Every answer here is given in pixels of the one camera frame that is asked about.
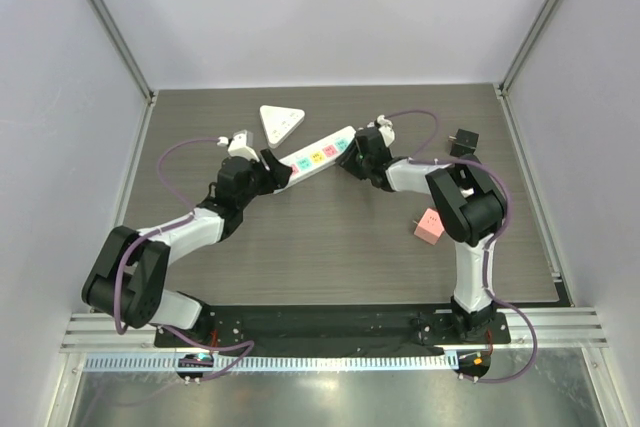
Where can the right aluminium frame post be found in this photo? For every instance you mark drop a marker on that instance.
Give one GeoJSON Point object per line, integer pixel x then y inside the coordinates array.
{"type": "Point", "coordinates": [541, 21]}

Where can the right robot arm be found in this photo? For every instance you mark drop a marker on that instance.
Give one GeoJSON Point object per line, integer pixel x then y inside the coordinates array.
{"type": "Point", "coordinates": [471, 208]}

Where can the pink cube plug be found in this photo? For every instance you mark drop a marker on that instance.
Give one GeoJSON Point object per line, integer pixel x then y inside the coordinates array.
{"type": "Point", "coordinates": [429, 227]}

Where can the aluminium front rail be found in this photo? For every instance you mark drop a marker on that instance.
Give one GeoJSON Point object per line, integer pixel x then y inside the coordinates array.
{"type": "Point", "coordinates": [554, 327]}

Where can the white triangular socket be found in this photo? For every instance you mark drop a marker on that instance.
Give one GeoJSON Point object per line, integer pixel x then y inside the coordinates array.
{"type": "Point", "coordinates": [279, 122]}

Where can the left aluminium frame post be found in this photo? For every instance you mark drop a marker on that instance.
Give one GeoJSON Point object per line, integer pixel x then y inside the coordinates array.
{"type": "Point", "coordinates": [109, 25]}

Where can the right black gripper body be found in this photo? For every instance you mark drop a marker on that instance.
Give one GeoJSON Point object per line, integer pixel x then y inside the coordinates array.
{"type": "Point", "coordinates": [354, 155]}

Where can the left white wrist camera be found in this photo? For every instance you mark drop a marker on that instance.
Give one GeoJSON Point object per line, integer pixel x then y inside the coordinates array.
{"type": "Point", "coordinates": [240, 144]}

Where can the aluminium frame post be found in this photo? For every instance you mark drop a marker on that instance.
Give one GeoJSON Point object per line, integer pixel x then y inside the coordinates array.
{"type": "Point", "coordinates": [541, 21]}
{"type": "Point", "coordinates": [109, 25]}

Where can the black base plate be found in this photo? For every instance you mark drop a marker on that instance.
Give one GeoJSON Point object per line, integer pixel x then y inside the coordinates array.
{"type": "Point", "coordinates": [317, 326]}

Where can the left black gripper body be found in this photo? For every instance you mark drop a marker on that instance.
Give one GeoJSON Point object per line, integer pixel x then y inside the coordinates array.
{"type": "Point", "coordinates": [259, 183]}

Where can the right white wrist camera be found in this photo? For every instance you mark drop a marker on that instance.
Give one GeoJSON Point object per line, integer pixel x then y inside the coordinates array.
{"type": "Point", "coordinates": [385, 128]}

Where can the black cube plug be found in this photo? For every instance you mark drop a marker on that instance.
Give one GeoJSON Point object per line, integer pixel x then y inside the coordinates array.
{"type": "Point", "coordinates": [463, 143]}

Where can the slotted cable duct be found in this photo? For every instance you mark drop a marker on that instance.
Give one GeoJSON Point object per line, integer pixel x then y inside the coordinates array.
{"type": "Point", "coordinates": [197, 363]}

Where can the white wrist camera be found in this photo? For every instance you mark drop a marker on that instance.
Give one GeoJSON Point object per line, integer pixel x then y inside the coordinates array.
{"type": "Point", "coordinates": [240, 144]}
{"type": "Point", "coordinates": [385, 128]}

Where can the white power strip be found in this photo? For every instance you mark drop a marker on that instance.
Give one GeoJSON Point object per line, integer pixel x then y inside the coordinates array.
{"type": "Point", "coordinates": [318, 156]}

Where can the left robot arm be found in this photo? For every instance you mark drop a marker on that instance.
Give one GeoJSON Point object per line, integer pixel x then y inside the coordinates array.
{"type": "Point", "coordinates": [127, 280]}

